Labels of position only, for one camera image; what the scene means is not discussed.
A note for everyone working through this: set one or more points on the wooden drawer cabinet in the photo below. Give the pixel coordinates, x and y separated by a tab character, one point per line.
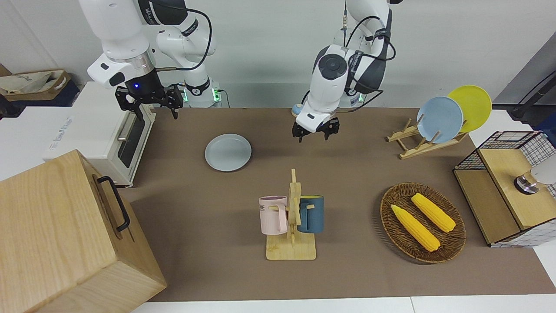
52	239

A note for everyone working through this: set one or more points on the white toaster oven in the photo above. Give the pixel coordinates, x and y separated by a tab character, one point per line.
87	126

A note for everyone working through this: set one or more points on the black stand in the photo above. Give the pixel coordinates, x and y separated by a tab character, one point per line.
527	98

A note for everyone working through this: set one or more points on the teal mug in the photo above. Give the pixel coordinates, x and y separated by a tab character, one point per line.
313	215

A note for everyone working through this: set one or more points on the dark blue box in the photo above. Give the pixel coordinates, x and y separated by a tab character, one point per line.
65	95

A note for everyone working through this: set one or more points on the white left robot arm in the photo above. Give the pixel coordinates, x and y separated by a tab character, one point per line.
330	87

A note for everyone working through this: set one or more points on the white camera silver lens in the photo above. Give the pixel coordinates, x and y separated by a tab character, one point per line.
545	171

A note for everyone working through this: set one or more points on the wooden mug tree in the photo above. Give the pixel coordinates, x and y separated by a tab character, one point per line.
291	252

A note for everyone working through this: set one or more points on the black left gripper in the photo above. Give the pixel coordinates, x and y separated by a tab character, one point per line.
315	130

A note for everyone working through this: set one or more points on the pink mug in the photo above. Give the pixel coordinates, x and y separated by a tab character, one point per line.
271	219

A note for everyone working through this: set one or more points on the gray round plate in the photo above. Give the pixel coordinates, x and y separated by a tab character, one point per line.
228	152

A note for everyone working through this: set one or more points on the wooden plate rack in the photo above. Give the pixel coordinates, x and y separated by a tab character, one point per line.
417	150

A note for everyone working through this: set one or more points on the yellow corn cob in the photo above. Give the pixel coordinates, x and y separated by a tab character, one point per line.
433	213
415	227

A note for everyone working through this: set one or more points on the small blue cup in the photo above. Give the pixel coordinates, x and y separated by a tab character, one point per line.
296	109

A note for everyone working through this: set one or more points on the yellow plate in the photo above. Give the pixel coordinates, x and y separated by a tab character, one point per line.
475	104

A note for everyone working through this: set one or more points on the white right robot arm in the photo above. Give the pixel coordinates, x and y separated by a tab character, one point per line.
117	30

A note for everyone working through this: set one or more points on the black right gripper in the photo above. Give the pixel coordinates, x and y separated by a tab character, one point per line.
145	84

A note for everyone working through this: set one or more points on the brown cardboard box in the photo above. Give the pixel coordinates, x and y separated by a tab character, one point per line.
58	87

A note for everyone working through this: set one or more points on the brown wicker basket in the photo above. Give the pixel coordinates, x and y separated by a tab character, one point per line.
395	234

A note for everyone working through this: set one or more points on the beige cloth bag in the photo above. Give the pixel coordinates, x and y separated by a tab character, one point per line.
26	82

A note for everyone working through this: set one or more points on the brown table mat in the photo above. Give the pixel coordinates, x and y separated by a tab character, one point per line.
347	174

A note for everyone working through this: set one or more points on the light blue plate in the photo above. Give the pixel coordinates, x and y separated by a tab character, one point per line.
441	119

